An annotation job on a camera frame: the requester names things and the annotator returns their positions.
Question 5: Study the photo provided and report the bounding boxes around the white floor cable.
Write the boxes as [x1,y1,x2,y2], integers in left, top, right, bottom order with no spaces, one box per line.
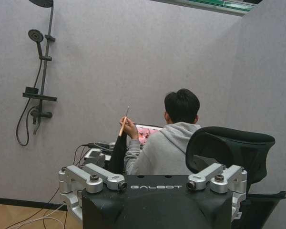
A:
[20,203,68,229]

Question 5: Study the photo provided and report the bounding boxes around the black shower mixer valve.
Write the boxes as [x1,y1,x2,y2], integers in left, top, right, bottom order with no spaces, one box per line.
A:
[29,106,53,125]

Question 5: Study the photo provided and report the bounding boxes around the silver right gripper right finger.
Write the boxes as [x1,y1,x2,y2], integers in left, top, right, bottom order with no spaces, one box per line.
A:
[187,164,248,219]

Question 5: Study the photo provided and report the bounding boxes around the black shower shelf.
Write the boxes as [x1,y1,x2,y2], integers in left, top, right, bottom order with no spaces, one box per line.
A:
[22,86,58,102]

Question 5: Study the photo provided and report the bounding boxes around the black shower hose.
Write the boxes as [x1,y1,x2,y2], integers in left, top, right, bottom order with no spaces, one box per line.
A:
[16,59,43,147]

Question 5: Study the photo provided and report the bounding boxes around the laptop screen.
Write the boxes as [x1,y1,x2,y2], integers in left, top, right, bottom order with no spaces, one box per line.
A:
[135,124,163,145]

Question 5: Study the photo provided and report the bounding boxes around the black baseboard strip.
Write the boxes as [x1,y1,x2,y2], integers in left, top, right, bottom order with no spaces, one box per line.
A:
[0,196,68,211]

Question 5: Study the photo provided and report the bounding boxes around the person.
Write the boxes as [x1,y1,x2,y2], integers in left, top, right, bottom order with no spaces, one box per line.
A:
[123,88,205,176]

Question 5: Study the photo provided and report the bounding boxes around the grey box device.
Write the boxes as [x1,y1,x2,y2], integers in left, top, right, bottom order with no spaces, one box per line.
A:
[84,147,113,166]

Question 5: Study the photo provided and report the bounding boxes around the black garment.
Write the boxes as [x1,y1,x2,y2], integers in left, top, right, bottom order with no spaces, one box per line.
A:
[104,134,129,173]

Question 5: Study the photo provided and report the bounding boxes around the black floor cable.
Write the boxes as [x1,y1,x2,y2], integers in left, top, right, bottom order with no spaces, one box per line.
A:
[4,183,67,229]

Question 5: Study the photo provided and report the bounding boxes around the black shower rail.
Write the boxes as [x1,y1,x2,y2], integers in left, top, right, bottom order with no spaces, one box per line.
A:
[32,0,56,135]

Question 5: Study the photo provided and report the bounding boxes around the black hand shower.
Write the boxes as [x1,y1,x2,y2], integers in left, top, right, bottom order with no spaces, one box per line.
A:
[28,29,45,59]

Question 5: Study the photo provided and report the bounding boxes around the green and white overhead frame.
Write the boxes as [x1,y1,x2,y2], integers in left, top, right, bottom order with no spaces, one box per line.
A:
[149,0,258,17]

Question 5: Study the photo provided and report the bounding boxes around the black desk cable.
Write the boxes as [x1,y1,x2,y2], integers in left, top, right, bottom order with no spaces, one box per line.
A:
[73,141,115,169]

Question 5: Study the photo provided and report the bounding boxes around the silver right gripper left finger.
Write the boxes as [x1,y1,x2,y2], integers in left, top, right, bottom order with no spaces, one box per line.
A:
[58,164,127,221]

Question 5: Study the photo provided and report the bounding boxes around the black office chair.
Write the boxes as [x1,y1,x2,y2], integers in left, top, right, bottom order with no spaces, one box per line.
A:
[185,126,286,229]

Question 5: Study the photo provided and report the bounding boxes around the black overhead shower head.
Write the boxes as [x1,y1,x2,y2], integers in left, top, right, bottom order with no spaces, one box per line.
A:
[28,0,55,8]

